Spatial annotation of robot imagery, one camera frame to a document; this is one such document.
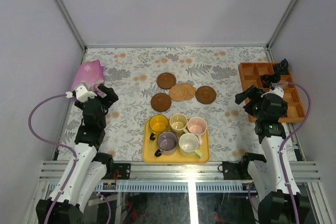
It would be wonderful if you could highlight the brown wooden coaster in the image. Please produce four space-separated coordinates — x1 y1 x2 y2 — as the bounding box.
151 93 172 112
195 86 217 104
156 72 176 90

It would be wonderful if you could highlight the pink ceramic mug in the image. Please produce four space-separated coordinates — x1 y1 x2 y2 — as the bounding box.
187 116 207 146

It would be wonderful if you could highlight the woven rattan coaster front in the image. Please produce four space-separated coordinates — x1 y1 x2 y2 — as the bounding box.
169 85 188 101

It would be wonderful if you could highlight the woven rattan coaster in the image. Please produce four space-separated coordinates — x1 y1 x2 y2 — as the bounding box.
169 85 188 101
181 83 196 100

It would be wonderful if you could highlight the white mug green handle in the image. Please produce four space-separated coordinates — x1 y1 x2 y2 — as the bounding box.
179 133 203 159

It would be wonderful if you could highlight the woven rattan coaster back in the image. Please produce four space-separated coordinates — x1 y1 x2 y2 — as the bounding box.
181 83 196 100

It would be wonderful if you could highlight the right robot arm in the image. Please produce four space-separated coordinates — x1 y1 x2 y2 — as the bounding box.
235 86 310 223

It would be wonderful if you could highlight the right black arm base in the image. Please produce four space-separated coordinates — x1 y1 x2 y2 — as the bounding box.
217 162 250 180

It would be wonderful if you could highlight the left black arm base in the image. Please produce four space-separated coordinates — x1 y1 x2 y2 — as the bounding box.
103 163 131 180

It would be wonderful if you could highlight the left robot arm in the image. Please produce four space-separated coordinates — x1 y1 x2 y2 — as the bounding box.
36 82 119 223

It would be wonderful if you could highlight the purple snowflake cloth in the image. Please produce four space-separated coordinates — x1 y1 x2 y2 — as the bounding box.
71 60 104 95

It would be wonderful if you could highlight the black bundle middle compartment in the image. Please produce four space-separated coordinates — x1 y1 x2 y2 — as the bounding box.
260 73 281 88

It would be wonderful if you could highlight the black bundle compartment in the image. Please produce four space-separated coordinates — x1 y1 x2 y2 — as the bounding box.
260 73 281 88
273 58 289 75

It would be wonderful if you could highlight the orange compartment organizer tray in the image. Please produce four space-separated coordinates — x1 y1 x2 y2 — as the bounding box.
238 62 306 123

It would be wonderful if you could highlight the black bundle top compartment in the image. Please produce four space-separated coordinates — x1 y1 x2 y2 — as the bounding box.
273 58 289 75

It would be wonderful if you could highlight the yellow glass mug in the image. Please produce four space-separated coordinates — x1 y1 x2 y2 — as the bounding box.
149 114 169 141

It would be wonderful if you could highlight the cream ceramic mug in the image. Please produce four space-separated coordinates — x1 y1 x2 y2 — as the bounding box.
169 113 189 134

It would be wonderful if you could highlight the yellow plastic tray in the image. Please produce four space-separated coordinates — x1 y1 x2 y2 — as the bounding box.
142 120 210 165

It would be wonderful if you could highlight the purple ceramic mug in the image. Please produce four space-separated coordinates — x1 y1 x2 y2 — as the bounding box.
154 131 178 157

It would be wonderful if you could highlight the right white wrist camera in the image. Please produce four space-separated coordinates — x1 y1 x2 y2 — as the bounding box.
261 87 284 98

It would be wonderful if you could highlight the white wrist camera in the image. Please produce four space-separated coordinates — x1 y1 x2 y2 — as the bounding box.
261 87 284 98
65 82 97 103

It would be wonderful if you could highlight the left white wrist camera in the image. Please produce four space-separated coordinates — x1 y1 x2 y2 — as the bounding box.
65 82 97 103

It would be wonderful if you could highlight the aluminium front rail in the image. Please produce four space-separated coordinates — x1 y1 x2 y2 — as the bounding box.
39 160 321 183

